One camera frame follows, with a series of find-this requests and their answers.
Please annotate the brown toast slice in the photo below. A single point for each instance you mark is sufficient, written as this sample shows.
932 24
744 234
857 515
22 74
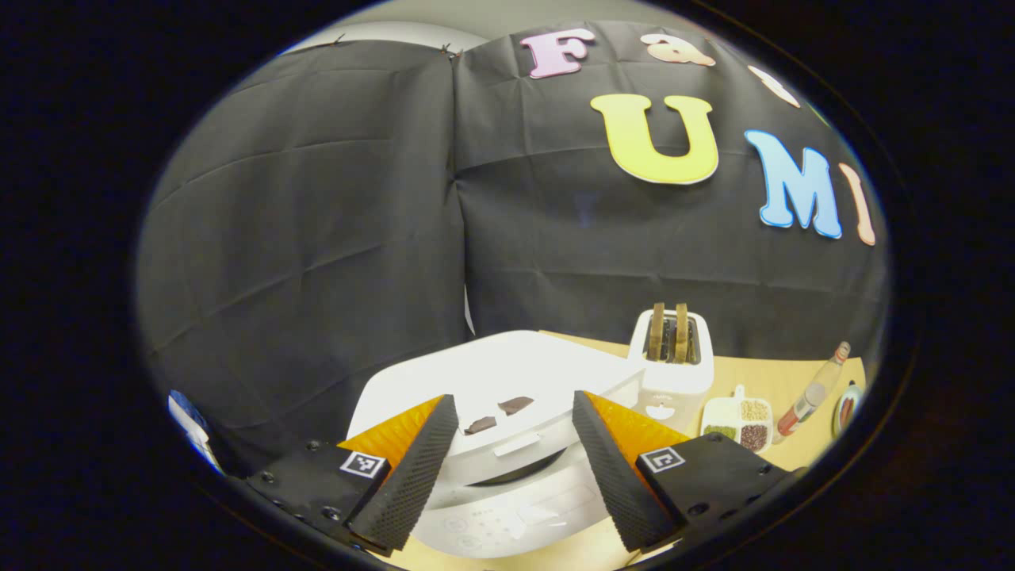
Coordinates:
682 333
656 333

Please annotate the brown meat pieces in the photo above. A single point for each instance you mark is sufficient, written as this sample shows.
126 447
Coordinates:
847 411

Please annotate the white divided bean dish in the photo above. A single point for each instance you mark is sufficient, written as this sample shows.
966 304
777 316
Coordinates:
737 420

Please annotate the green plate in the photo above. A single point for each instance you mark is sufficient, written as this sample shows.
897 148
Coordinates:
839 412

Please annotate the blue white object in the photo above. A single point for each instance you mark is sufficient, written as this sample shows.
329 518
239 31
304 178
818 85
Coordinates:
190 428

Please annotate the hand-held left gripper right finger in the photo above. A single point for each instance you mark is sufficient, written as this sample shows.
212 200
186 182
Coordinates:
614 480

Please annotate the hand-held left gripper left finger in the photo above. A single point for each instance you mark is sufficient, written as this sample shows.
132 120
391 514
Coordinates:
416 480

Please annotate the black backdrop cloth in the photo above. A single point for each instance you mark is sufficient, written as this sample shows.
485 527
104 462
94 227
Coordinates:
317 238

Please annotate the clear bottle with red label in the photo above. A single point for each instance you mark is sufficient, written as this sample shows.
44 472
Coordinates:
813 392

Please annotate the white rice cooker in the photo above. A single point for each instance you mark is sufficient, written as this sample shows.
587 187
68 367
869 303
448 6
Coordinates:
507 373

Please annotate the white toaster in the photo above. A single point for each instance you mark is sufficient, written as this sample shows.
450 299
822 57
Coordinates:
674 388

